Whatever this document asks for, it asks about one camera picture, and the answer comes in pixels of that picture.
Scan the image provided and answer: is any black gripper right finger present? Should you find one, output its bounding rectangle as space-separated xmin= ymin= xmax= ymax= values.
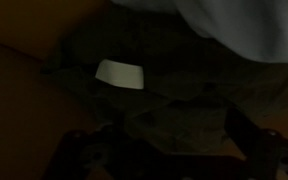
xmin=224 ymin=108 xmax=288 ymax=180

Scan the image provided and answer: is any light blue cloth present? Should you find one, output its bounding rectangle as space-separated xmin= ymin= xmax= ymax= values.
xmin=112 ymin=0 xmax=288 ymax=63

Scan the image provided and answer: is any brown armchair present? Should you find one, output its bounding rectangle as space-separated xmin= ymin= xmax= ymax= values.
xmin=0 ymin=0 xmax=288 ymax=180

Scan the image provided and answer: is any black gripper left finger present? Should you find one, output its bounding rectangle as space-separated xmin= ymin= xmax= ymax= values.
xmin=42 ymin=123 xmax=171 ymax=180

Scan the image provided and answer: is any black cloth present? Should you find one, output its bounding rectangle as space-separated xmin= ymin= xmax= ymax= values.
xmin=42 ymin=5 xmax=288 ymax=153

